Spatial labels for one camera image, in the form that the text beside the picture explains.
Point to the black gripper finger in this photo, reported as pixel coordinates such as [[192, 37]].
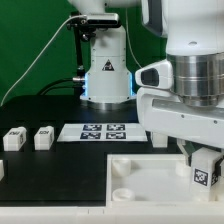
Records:
[[218, 167], [187, 148]]

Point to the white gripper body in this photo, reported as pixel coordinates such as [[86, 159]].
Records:
[[161, 112]]

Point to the white square tabletop tray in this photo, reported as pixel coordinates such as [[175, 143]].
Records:
[[141, 180]]

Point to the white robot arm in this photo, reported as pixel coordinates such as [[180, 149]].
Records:
[[181, 96]]

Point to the white sheet with markers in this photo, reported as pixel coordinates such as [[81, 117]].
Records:
[[130, 132]]

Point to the white block left edge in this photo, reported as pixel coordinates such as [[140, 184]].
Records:
[[1, 170]]

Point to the white L-shaped obstacle wall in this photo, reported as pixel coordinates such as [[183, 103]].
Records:
[[199, 213]]

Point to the black camera on stand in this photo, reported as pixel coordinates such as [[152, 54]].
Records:
[[84, 27]]

